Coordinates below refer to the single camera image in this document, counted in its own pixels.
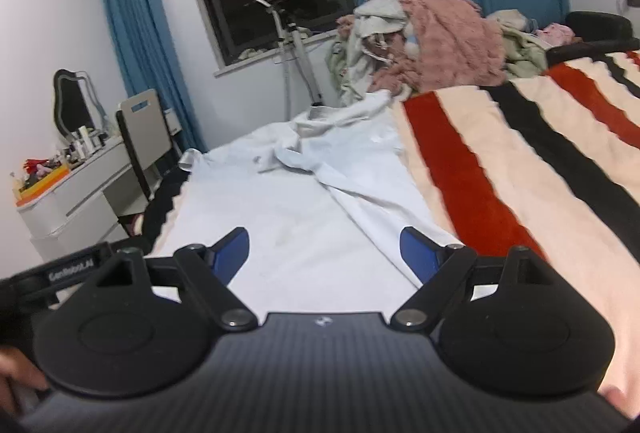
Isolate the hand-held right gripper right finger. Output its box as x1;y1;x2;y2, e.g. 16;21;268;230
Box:
390;226;556;333

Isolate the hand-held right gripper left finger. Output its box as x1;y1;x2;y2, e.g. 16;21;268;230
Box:
92;227;259;333

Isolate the white t-shirt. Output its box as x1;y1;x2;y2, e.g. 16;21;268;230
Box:
149;89;463;316

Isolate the person's left hand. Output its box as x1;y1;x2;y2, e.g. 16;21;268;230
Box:
0;347;50;414

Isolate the white dressing table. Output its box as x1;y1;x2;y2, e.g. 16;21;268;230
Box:
15;133;151;264

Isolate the orange tray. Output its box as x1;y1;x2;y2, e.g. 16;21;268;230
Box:
15;163;71;206

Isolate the group of cosmetic bottles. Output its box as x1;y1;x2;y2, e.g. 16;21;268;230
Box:
62;126;108;159

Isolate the red black cream striped blanket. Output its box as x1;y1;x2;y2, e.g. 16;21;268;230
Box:
125;49;640;419

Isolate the wavy black-framed mirror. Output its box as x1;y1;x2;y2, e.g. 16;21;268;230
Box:
52;69;103;139

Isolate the pale green patterned blanket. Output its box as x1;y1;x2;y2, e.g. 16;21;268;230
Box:
325;13;381;106

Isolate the beige cloth on windowsill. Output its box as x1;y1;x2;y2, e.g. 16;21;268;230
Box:
237;46;278;60

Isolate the pink fluffy blanket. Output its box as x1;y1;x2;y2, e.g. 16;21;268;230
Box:
372;0;507;95

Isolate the pale green towel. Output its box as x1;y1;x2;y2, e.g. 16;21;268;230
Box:
487;10;548;76

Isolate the small pink garment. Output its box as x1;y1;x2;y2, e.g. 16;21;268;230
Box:
537;23;576;45

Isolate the black armchair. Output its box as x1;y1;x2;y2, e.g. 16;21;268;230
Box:
545;10;640;64

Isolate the white chair with black frame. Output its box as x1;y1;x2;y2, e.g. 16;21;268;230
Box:
116;88;183;201

